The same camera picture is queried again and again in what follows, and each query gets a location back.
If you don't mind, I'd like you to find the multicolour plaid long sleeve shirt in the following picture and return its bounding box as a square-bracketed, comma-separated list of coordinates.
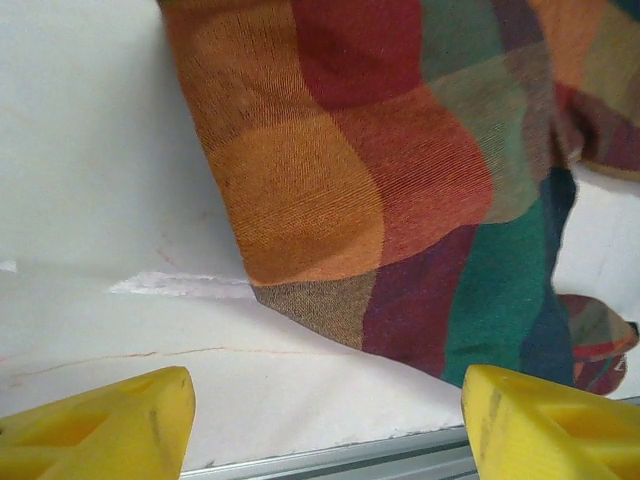
[157, 0, 640, 397]

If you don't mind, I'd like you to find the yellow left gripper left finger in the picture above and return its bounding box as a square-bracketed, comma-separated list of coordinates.
[0, 365, 195, 480]

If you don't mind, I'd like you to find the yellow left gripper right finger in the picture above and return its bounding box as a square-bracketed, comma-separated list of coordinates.
[460, 363, 640, 480]

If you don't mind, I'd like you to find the aluminium rail frame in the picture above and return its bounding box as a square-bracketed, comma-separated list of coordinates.
[179, 397, 640, 480]

